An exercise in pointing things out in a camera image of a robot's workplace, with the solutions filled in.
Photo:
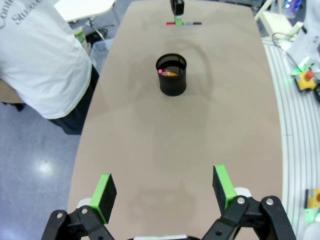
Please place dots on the yellow emergency stop box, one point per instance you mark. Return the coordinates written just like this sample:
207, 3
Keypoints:
313, 197
305, 82

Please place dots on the yellow pencil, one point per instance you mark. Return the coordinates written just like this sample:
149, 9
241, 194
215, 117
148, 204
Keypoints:
171, 74

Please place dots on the person in white T-shirt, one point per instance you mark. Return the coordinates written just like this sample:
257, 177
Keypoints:
37, 62

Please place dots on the white table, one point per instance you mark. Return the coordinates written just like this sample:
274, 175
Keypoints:
82, 8

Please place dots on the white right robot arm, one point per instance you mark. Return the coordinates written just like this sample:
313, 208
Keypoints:
307, 30

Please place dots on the red and black marker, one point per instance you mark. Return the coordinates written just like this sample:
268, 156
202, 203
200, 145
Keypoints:
192, 23

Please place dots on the white ribbed base platform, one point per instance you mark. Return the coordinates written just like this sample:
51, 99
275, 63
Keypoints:
282, 112

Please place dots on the white green-lit device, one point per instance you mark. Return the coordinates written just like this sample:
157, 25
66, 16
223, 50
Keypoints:
301, 65

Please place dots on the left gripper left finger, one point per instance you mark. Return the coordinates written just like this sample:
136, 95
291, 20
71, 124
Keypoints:
103, 197

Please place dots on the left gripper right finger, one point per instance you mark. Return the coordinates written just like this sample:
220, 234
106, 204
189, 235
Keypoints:
226, 190

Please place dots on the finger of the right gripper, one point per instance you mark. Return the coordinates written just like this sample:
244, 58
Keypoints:
179, 12
172, 6

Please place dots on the black mesh pen holder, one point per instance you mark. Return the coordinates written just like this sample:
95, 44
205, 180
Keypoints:
172, 85

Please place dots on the green clip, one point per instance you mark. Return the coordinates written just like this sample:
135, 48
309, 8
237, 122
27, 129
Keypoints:
81, 37

